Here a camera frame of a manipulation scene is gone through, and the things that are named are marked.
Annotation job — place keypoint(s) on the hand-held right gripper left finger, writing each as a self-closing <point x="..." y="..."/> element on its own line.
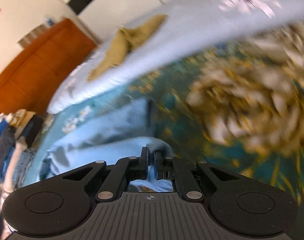
<point x="145" y="165"/>

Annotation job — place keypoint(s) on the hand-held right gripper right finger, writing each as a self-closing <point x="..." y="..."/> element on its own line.
<point x="158" y="166"/>

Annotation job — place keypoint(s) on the blue pants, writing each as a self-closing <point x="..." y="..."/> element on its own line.
<point x="104" y="130"/>

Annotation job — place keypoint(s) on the stack of folded clothes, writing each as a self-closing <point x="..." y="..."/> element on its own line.
<point x="16" y="140"/>

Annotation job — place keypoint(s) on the teal floral blanket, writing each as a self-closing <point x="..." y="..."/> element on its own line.
<point x="242" y="100"/>

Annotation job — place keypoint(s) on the mustard knitted garment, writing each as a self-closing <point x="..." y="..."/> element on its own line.
<point x="119" y="47"/>

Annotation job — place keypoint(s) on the light blue floral quilt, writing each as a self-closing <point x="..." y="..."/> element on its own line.
<point x="179" y="30"/>

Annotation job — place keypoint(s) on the wooden bed headboard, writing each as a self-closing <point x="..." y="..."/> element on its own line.
<point x="41" y="67"/>

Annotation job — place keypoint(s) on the white wardrobe with black stripe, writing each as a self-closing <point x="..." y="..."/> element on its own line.
<point x="132" y="0"/>

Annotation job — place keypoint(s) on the plastic water bottle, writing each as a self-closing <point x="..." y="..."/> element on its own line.
<point x="49" y="22"/>

